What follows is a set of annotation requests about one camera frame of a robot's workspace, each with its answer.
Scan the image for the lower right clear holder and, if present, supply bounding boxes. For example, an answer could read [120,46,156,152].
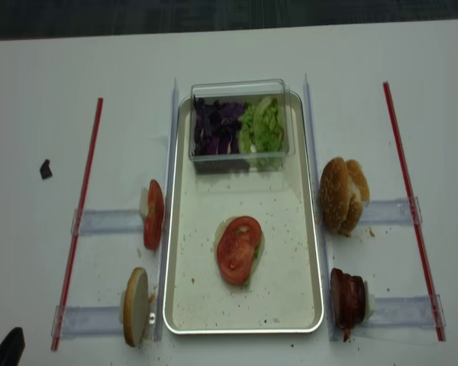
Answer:
[363,295,446,329]

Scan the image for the sliced meat patties stack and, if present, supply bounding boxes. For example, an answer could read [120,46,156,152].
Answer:
[331,268,367,342]

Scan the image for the sesame bun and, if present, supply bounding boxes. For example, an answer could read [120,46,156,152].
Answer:
[339,159,370,236]
[319,157,351,232]

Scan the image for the bottom bun on tray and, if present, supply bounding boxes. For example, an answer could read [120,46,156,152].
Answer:
[212,217,266,290]

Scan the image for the red strip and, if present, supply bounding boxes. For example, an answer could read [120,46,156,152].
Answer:
[382,82,447,342]
[50,98,104,352]

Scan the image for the white stop block tomato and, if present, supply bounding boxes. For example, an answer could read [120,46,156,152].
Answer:
[139,187,149,219]

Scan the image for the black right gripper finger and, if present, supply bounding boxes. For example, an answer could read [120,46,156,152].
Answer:
[0,327,25,366]

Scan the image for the green lettuce in container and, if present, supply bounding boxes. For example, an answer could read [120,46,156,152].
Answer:
[237,96,285,154]

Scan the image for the clear holder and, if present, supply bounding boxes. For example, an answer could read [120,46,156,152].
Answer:
[359,197,422,226]
[363,295,446,329]
[51,306,123,338]
[71,210,144,236]

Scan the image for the bun half standing left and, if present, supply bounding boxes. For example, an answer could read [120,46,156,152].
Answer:
[123,267,149,347]

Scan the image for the right red strip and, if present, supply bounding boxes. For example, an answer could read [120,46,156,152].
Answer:
[382,82,447,342]

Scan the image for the purple cabbage leaves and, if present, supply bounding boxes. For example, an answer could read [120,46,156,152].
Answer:
[193,98,244,156]

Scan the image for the clear plastic container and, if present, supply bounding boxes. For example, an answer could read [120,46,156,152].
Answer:
[189,79,295,174]

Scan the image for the sesame bun front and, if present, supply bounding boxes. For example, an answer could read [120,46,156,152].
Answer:
[319,157,351,232]

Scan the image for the purple cabbage scrap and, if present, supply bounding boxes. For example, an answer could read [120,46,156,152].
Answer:
[40,159,53,180]

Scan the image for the sesame bun rear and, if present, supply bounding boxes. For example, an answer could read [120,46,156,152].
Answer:
[339,159,370,236]

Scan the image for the lettuce leaf on bun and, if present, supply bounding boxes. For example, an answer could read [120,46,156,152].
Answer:
[242,244,263,287]

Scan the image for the upper left clear holder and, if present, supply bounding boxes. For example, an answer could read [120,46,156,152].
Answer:
[71,210,144,236]

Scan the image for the white stop block meat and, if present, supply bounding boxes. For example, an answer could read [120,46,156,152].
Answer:
[363,281,376,322]

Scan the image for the upper right clear holder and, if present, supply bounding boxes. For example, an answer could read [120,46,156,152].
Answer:
[359,197,422,226]

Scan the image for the remaining tomato slices stack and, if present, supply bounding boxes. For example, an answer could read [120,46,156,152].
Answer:
[144,179,164,251]

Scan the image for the lower left clear holder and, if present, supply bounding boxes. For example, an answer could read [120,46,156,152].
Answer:
[51,306,123,338]

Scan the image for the left red strip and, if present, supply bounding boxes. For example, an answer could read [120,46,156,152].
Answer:
[50,98,104,352]

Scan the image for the red tomato slice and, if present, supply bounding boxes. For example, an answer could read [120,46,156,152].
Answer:
[216,215,263,284]

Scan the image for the metal baking tray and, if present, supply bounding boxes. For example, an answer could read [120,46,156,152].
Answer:
[163,95,324,335]

